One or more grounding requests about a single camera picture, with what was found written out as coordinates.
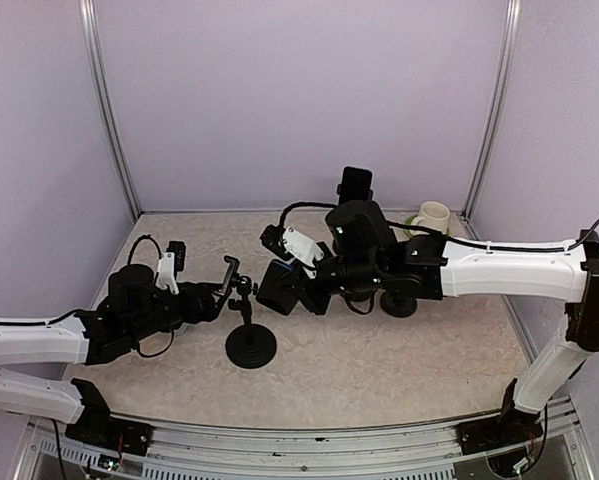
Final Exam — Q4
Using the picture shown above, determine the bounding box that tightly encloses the teal phone black screen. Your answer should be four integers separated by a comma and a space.
340, 166, 373, 188

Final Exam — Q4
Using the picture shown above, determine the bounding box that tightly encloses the blue phone black screen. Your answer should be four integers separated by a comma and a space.
256, 260, 299, 316

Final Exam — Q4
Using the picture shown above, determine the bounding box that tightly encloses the black folding stand right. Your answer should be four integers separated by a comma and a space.
380, 292, 417, 318

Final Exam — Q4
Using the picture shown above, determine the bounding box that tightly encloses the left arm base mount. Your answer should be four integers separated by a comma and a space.
65, 412, 153, 457

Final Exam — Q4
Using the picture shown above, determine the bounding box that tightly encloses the cream ceramic mug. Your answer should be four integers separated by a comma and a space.
410, 201, 451, 233

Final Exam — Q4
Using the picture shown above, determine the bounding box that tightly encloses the left aluminium frame post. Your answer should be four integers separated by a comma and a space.
78, 0, 142, 222

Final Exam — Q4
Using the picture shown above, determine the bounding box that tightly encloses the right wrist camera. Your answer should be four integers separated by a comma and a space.
260, 225, 325, 279

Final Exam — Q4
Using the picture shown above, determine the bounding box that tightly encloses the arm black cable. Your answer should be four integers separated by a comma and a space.
0, 234, 175, 359
277, 199, 599, 316

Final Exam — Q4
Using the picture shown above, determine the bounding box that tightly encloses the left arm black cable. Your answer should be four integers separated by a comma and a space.
0, 234, 175, 359

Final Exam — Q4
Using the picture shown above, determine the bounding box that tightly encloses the aluminium frame post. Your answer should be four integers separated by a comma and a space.
78, 0, 142, 222
461, 0, 522, 223

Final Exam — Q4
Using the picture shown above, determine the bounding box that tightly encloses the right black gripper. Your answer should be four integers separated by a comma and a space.
270, 241, 384, 316

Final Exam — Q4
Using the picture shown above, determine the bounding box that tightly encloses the phone in white case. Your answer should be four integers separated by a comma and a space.
174, 323, 188, 336

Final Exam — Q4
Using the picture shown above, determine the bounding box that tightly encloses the right aluminium frame post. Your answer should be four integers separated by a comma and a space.
461, 0, 522, 223

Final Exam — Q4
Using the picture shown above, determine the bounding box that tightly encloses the black pole phone stand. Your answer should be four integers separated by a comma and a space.
336, 182, 374, 205
222, 255, 277, 369

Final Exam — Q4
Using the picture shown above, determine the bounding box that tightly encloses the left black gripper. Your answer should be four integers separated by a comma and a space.
126, 281, 232, 343

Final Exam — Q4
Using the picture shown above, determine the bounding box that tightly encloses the green saucer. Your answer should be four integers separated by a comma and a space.
405, 214, 450, 234

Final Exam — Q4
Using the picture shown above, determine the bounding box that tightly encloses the front aluminium rail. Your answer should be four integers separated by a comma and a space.
10, 396, 599, 479

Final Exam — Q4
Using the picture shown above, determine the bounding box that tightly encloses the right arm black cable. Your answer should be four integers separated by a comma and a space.
277, 199, 599, 316

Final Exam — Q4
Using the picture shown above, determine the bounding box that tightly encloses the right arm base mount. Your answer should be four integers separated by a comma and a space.
456, 417, 544, 455

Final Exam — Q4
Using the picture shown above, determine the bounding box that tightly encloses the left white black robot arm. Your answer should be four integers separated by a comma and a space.
0, 264, 230, 445

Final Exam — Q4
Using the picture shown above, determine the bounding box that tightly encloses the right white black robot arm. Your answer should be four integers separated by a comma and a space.
281, 200, 599, 444

